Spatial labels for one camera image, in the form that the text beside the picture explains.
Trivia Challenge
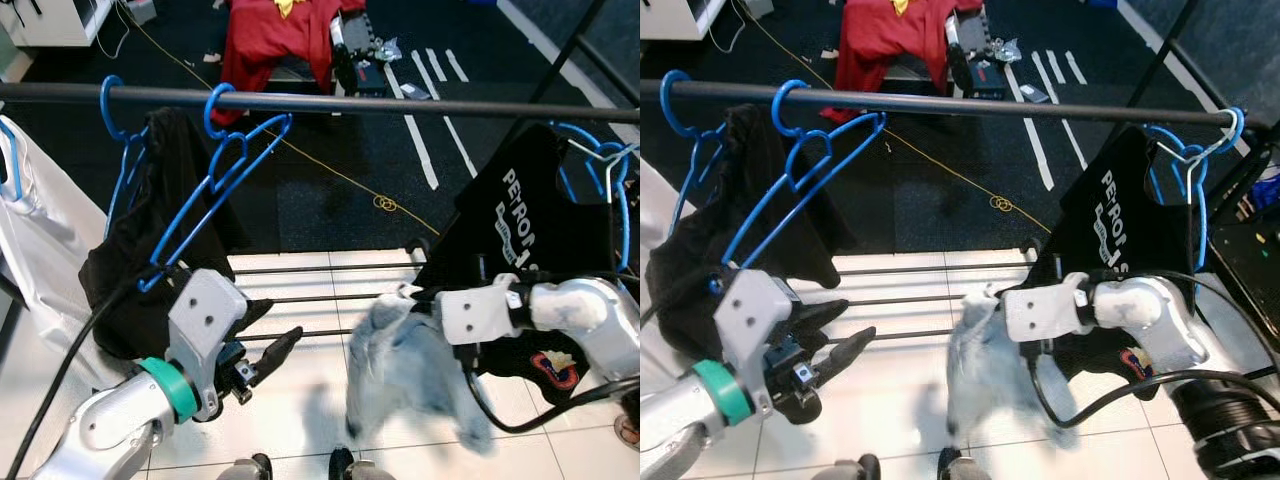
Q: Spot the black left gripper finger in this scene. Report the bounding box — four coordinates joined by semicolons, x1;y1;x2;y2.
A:
235;298;276;336
792;298;851;336
818;327;876;381
255;326;304;389

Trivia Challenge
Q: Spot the light blue denim garment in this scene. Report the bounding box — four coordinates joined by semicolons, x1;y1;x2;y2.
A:
345;285;496;456
945;285;1081;451

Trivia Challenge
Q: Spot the green tape wrist band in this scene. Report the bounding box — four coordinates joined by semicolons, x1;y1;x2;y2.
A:
692;360;753;426
138;357;199;423

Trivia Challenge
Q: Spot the black rack bottom shelf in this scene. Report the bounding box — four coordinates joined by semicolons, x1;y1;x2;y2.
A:
830;240;1041;341
225;240;431;341

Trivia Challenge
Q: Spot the grey robot left foot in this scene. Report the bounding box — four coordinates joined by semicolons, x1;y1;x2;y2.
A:
825;455;881;480
215;455;273;480

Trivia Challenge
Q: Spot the grey robot foot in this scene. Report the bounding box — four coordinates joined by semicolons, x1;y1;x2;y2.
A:
215;455;273;480
825;455;881;480
328;447;398;480
935;447;1003;480

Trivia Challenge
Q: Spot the black shirt with white print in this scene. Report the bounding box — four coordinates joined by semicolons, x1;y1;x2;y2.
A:
1025;125;1211;386
415;123;626;391

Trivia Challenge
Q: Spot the grey robot right foot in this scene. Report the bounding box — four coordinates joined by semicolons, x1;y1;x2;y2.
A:
935;447;1003;480
328;447;398;480

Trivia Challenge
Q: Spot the long white floor tape strip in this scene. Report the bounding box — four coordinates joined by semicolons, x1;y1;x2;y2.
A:
385;65;439;191
1003;65;1053;191

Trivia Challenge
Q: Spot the black equipment case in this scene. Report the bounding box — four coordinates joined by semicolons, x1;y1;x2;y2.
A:
330;12;391;98
945;15;1011;101

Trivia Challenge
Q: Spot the black side table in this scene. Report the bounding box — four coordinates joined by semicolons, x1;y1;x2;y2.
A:
1210;215;1280;351

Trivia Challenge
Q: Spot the red draped cloth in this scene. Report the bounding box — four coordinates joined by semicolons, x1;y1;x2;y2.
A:
220;0;366;126
833;0;986;123

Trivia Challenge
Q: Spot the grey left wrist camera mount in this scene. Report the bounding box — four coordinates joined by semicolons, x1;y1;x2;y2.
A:
168;268;249;421
715;270;796;421

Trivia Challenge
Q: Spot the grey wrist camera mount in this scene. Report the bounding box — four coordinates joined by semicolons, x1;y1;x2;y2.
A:
168;268;249;421
438;283;521;346
715;270;796;421
1003;272;1091;343

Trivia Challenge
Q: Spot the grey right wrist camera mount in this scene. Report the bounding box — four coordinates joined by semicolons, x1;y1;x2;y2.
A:
438;283;521;346
1003;272;1091;343

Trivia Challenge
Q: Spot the thin yellow floor cable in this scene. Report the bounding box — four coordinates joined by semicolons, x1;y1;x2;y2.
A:
745;0;1051;233
130;10;441;236

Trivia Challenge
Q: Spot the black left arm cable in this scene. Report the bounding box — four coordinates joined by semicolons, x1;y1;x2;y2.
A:
640;290;719;326
5;262;173;480

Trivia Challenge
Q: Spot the black rack top rail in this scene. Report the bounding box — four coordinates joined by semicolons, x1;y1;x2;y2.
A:
0;82;641;127
640;80;1246;129

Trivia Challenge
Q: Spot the white wire hanger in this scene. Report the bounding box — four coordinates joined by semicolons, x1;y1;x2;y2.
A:
1155;110;1241;206
565;140;636;211

